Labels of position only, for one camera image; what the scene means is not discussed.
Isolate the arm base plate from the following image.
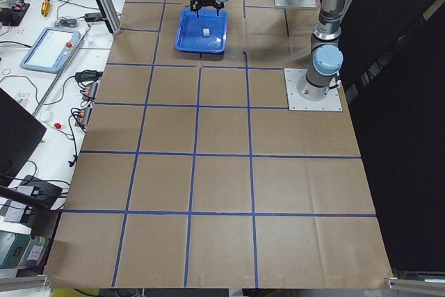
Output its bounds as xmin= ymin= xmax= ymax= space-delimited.
xmin=274 ymin=0 xmax=317 ymax=10
xmin=284 ymin=68 xmax=343 ymax=113

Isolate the blue plastic tray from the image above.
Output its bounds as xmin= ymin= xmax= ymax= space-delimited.
xmin=175 ymin=8 xmax=228 ymax=54

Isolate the yellow metal cylinder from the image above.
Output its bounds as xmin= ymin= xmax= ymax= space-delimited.
xmin=40 ymin=0 xmax=51 ymax=17

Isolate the black power adapter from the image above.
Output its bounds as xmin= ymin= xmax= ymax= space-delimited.
xmin=84 ymin=13 xmax=103 ymax=22

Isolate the blue teach pendant tablet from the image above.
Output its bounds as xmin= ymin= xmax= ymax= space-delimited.
xmin=20 ymin=27 xmax=81 ymax=74

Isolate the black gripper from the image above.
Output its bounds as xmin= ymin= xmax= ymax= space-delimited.
xmin=190 ymin=0 xmax=225 ymax=18

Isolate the brown paper table cover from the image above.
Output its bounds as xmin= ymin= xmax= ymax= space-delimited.
xmin=45 ymin=0 xmax=391 ymax=289

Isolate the black monitor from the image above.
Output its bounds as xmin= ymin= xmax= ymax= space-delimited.
xmin=0 ymin=89 xmax=46 ymax=186

